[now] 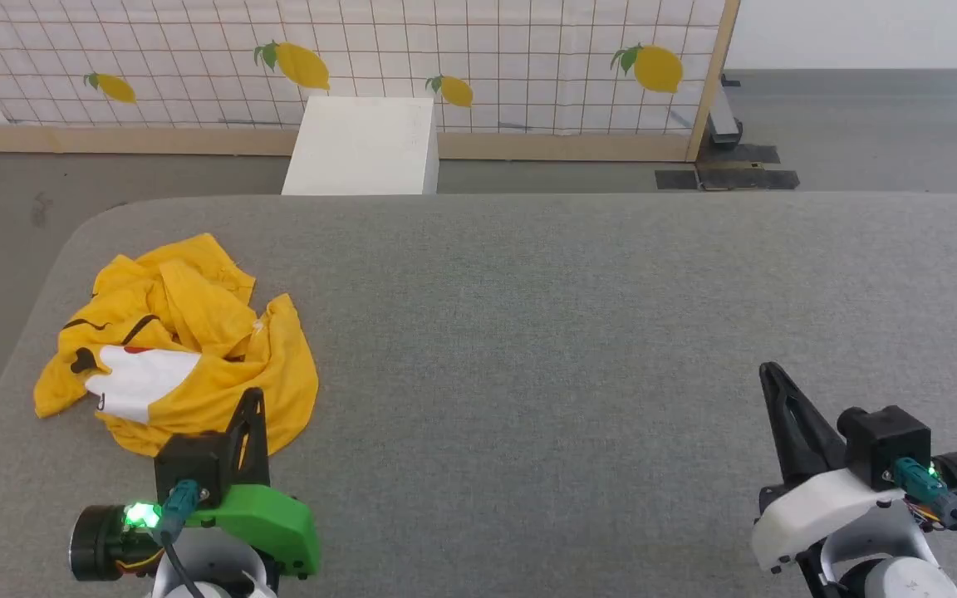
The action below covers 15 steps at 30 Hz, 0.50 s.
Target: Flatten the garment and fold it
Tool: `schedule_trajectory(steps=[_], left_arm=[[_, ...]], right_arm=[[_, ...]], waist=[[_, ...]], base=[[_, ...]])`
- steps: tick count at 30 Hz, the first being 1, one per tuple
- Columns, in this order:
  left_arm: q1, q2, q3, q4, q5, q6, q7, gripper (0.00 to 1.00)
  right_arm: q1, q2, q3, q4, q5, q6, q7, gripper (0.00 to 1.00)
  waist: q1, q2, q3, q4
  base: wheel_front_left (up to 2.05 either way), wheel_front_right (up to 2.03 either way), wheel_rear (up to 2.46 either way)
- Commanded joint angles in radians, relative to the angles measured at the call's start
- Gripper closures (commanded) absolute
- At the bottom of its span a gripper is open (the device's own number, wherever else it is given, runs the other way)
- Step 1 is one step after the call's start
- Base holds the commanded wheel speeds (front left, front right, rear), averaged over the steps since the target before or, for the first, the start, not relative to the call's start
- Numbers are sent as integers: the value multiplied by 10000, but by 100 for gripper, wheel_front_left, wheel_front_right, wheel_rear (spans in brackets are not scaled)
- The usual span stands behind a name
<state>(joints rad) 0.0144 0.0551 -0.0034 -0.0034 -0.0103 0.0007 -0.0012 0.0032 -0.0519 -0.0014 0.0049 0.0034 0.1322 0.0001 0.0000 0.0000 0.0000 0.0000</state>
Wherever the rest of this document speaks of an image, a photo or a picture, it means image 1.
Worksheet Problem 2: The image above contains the grey upholstered sofa cushion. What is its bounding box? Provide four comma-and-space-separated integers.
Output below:
0, 193, 957, 598

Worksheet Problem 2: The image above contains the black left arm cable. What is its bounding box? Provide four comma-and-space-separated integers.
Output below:
159, 479, 207, 598

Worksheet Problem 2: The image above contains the white rectangular box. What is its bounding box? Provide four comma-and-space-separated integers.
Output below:
282, 96, 439, 197

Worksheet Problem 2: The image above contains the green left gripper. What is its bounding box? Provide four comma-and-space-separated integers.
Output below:
192, 389, 320, 579

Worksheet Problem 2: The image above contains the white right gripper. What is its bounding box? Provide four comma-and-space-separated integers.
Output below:
751, 362, 909, 576

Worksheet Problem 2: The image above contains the lemon print partition screen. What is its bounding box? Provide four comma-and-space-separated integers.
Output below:
0, 0, 742, 163

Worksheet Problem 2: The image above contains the yellow cartoon dog T-shirt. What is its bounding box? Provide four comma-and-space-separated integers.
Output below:
33, 233, 320, 458

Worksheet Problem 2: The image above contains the grey metal partition foot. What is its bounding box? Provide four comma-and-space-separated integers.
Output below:
706, 73, 744, 151

